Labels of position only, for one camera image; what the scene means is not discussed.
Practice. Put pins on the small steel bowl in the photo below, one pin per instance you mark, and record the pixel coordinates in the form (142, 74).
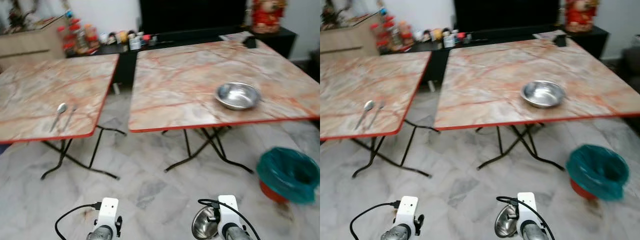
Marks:
(202, 225)
(504, 222)

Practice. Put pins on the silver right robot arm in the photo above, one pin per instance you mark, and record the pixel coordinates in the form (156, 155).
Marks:
(532, 233)
(234, 234)

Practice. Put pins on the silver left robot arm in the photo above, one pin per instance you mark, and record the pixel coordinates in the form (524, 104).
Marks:
(100, 234)
(397, 233)

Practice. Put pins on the red waste bin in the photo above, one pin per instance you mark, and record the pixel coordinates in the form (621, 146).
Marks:
(270, 192)
(580, 191)

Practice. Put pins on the green plastic bin bag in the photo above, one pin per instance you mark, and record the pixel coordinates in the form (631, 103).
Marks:
(595, 170)
(287, 172)

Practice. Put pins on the steel fork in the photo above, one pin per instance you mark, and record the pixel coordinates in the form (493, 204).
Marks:
(376, 114)
(70, 116)

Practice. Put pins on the large steel bowl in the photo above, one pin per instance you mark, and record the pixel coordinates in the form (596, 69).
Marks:
(542, 92)
(237, 95)

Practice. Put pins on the steel spoon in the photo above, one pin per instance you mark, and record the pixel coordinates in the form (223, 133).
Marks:
(62, 107)
(368, 105)

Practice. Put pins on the marble pattern folding table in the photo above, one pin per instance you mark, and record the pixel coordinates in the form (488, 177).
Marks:
(365, 82)
(490, 80)
(50, 85)
(175, 85)

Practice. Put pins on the black television stand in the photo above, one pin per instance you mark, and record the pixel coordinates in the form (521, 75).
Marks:
(439, 65)
(125, 67)

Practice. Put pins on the small white bottle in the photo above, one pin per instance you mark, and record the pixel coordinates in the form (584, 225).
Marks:
(449, 41)
(135, 44)

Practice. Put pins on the printed paper sheet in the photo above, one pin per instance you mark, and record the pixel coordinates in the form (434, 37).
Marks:
(549, 35)
(235, 36)

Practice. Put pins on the small white figurine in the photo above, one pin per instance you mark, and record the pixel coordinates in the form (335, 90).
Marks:
(418, 36)
(103, 38)

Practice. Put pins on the small dark haired figurine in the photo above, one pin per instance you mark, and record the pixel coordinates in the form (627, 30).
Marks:
(427, 35)
(132, 34)
(112, 38)
(446, 31)

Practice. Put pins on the dark upholstered seat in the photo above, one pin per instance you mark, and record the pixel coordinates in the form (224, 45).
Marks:
(631, 70)

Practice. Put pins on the small yellow figurine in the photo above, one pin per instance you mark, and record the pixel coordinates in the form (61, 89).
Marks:
(437, 34)
(122, 37)

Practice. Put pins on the red lid plastic jar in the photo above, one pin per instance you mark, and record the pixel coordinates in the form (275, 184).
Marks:
(404, 35)
(375, 37)
(389, 36)
(90, 37)
(62, 40)
(76, 39)

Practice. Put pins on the light wooden cabinet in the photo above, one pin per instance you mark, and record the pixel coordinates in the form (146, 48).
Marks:
(25, 45)
(340, 42)

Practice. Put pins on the black television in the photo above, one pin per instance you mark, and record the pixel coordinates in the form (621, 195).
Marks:
(505, 14)
(190, 15)

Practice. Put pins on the large red figurine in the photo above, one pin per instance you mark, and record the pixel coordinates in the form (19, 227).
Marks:
(581, 15)
(268, 15)

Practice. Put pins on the blue ball ornament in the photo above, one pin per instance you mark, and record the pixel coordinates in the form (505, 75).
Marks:
(384, 11)
(70, 14)

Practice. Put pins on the dark ornamental decoration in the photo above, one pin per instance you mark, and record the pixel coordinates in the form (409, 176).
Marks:
(22, 17)
(335, 15)

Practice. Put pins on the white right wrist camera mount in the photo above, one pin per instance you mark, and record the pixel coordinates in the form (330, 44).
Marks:
(229, 210)
(527, 207)

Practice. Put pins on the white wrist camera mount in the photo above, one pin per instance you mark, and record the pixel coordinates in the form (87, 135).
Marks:
(229, 210)
(406, 210)
(107, 212)
(527, 207)

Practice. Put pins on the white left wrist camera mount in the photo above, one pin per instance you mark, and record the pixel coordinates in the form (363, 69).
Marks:
(406, 210)
(107, 212)

